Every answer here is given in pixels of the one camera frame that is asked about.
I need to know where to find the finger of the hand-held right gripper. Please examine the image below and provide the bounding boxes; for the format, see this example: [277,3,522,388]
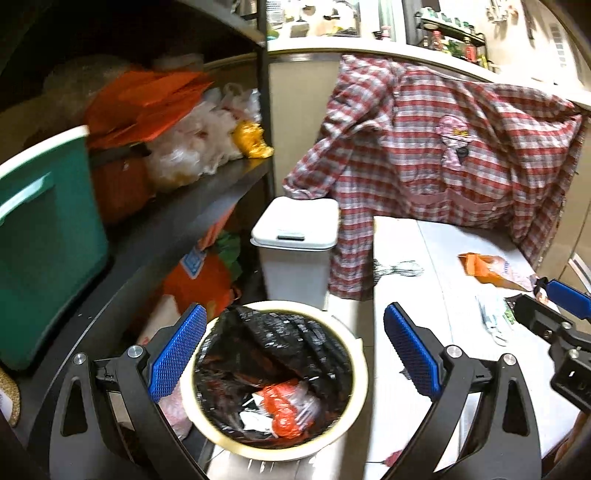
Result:
[515,294,591,356]
[533,277,591,320]

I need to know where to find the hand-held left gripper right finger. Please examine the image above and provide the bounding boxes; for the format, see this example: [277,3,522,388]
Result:
[383,302,542,480]

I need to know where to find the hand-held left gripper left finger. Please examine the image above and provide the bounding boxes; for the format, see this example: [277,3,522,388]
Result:
[28,302,208,480]

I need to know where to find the dark wrapper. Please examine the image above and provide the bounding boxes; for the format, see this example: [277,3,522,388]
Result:
[503,295,522,326]

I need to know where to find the clear plastic wrapper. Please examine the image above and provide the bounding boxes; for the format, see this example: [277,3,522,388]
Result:
[475,294,509,348]

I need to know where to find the orange snack wrapper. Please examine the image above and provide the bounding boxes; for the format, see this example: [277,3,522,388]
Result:
[457,252,540,292]

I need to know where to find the round bin with black bag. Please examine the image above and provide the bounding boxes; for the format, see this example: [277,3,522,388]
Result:
[179,300,370,461]

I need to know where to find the clear plastic bag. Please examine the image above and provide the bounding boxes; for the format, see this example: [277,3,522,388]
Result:
[286,382,325,431]

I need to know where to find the orange plastic bag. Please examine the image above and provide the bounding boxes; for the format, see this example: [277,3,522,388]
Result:
[255,380,319,440]

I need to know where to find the white lidded trash bin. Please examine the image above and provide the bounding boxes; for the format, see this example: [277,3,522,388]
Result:
[250,197,341,311]

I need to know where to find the orange printed bag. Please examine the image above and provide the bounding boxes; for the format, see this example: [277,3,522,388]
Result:
[157,216,244,326]

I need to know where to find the black shelf rack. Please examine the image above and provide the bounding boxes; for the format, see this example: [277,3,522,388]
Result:
[0,0,279,462]

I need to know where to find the green box with white lid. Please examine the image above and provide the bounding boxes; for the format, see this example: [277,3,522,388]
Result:
[0,126,110,371]

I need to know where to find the woven straw item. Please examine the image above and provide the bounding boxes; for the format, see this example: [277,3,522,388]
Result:
[0,367,22,428]

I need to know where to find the dark orange sack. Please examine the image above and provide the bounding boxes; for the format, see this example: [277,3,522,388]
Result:
[91,154,155,224]

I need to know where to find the red plaid shirt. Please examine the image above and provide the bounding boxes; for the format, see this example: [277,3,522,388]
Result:
[283,54,586,302]

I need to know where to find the clear plastic bags bundle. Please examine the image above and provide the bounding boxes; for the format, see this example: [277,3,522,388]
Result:
[147,84,260,191]

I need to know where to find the yellow plastic bag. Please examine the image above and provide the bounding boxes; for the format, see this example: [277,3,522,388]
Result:
[232,120,274,160]

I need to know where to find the orange bag on shelf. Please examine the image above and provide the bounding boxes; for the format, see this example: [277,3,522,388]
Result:
[87,68,211,149]

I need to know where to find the black spice rack with bottles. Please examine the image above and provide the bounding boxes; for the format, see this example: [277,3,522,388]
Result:
[412,6,502,73]

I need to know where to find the hanging kitchen utensils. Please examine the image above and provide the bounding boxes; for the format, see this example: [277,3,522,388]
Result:
[485,0,522,25]

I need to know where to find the wall vent grille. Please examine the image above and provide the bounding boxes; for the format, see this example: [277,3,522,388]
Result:
[549,27,574,71]

